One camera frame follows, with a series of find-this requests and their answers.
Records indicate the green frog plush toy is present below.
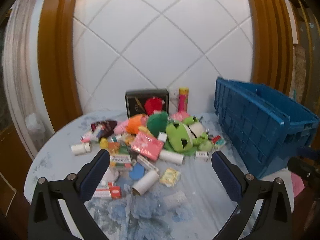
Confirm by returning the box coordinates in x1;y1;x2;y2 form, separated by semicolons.
164;116;209;155

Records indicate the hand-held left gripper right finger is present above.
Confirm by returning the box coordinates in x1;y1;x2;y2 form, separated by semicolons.
211;150;293;240

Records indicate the small green monster plush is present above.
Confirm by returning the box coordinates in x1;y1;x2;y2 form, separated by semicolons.
194;136;213;152

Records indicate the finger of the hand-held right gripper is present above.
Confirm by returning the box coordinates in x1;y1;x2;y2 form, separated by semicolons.
287;157;320;181
297;147;320;159

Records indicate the orange and pink plush toy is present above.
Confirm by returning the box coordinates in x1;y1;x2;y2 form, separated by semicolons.
114;114;149;135

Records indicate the blue plastic paddle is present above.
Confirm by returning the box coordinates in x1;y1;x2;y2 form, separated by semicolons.
130;164;145;180

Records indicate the pink cloth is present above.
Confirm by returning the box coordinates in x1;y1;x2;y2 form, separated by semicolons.
290;172;305;198

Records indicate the blue plastic crate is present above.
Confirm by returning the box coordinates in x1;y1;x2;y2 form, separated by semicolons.
214;77;320;177

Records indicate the red teal small packet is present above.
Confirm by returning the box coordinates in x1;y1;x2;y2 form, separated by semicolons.
211;135;225;147

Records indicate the yellow packet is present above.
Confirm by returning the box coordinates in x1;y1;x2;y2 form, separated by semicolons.
159;168;181;187

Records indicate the red plush toy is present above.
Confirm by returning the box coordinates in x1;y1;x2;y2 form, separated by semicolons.
144;97;165;115

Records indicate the pink white small box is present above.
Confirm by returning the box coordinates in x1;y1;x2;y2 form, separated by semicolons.
80;133;99;143

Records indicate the black picture box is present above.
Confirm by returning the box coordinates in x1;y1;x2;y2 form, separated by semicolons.
125;88;170;119

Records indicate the dark green plush toy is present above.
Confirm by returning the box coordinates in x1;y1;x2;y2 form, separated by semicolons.
146;111;169;137

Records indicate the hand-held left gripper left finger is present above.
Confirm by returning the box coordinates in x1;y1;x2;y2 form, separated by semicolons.
28;149;111;240

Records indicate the dark snack bag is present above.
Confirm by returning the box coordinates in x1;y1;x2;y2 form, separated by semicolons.
90;120;118;138

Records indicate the red white medicine box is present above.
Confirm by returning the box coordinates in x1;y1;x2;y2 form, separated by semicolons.
93;182;122;200

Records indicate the wooden wall trim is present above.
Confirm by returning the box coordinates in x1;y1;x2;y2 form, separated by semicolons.
244;0;294;98
37;0;83;133

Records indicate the rolled beige carpet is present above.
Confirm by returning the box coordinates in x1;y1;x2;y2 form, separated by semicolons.
292;45;307;100

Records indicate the green white medicine box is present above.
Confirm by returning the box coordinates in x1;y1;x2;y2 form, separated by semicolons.
109;152;135;172

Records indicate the white oblong case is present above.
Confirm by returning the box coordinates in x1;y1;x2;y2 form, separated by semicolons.
136;154;159;172

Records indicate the white pill bottle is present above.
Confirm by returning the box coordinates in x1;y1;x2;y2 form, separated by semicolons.
71;142;92;155

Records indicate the glass door with stickers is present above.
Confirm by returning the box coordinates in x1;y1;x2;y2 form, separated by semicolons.
287;0;314;55

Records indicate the white curtain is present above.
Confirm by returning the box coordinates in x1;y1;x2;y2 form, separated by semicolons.
1;0;48;160

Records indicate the pink can with yellow lid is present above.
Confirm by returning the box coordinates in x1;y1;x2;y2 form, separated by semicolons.
178;87;190;114

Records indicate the white paper roll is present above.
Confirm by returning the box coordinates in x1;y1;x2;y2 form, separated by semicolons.
132;170;160;196
159;149;185;165

